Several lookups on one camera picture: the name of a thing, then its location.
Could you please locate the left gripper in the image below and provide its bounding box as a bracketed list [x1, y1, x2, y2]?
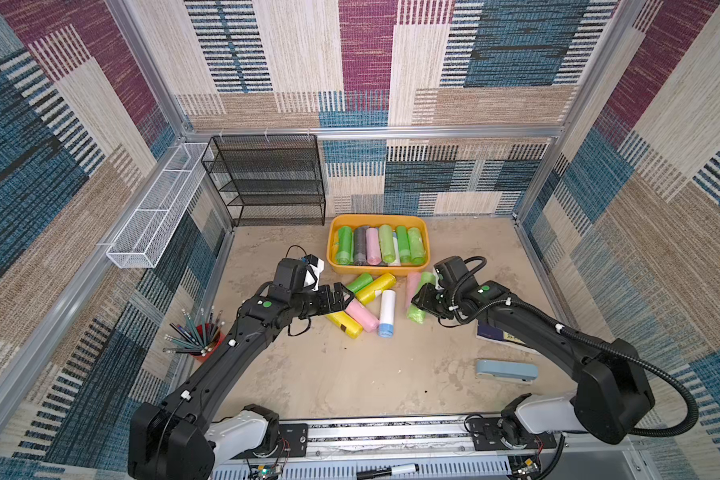
[290, 283, 356, 320]

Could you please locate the light green roll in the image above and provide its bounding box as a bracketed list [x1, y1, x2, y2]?
[407, 227, 427, 265]
[378, 224, 396, 264]
[407, 272, 436, 324]

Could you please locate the pink roll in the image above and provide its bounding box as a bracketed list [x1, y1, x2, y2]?
[345, 299, 380, 332]
[405, 271, 421, 309]
[366, 227, 382, 266]

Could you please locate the thin dark green roll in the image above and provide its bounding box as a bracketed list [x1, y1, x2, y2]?
[395, 225, 411, 264]

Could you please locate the large yellow bag roll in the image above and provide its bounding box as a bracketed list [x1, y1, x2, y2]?
[329, 230, 339, 263]

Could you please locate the grey roll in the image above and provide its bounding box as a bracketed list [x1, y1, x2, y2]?
[353, 226, 368, 266]

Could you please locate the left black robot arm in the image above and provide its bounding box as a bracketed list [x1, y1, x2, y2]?
[127, 258, 354, 479]

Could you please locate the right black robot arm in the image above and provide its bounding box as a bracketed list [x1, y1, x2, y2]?
[412, 256, 699, 446]

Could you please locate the small yellow roll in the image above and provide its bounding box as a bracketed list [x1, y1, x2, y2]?
[325, 311, 363, 339]

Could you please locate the green roll near box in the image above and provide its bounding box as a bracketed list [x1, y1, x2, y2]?
[346, 272, 374, 294]

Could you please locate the yellow roll near box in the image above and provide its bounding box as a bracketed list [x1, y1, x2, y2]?
[355, 273, 397, 305]

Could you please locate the white roll blue end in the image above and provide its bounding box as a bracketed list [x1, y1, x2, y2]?
[378, 289, 396, 338]

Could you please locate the yellow plastic storage box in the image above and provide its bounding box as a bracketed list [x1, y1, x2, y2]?
[326, 214, 432, 276]

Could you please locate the dark blue notebook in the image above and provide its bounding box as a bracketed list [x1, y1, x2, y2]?
[477, 324, 537, 354]

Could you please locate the light blue stapler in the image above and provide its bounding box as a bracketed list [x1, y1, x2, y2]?
[475, 359, 539, 384]

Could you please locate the black mesh shelf rack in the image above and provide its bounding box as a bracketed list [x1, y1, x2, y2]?
[202, 134, 327, 227]

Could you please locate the red pencil cup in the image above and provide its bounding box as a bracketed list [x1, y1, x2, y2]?
[163, 306, 225, 361]

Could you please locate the black marker pen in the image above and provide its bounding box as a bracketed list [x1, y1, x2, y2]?
[356, 463, 419, 480]

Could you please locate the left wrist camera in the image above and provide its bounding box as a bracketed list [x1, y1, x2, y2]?
[302, 254, 325, 291]

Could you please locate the white wire wall basket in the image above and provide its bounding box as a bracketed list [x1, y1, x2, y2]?
[107, 143, 206, 269]

